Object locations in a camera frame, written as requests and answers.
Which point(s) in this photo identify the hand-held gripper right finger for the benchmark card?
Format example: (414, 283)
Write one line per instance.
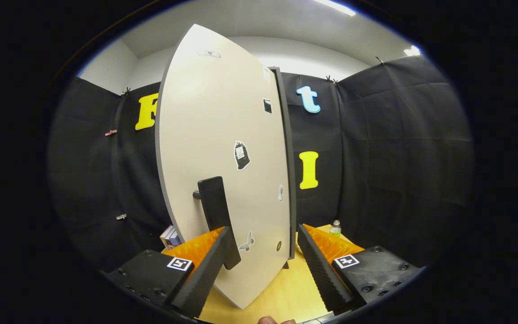
(322, 274)

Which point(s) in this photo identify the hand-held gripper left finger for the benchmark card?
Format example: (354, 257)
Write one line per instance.
(205, 274)

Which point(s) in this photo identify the dark grey shoe cabinet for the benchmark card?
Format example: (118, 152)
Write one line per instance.
(289, 180)

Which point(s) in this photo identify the blue book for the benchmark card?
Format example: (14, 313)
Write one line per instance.
(176, 239)

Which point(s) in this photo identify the green drink bottle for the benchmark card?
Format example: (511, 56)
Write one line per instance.
(335, 230)

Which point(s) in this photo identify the white book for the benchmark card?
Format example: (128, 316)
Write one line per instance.
(166, 235)

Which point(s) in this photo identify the black backdrop cloth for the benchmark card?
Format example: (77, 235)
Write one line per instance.
(398, 157)

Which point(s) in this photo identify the red clip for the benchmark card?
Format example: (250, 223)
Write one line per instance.
(110, 132)

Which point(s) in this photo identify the black binder clip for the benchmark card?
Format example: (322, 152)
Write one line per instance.
(331, 80)
(126, 91)
(380, 60)

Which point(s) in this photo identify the small ceiling light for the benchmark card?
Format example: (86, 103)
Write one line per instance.
(412, 51)

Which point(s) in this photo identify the long ceiling light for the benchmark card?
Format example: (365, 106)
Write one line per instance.
(336, 7)

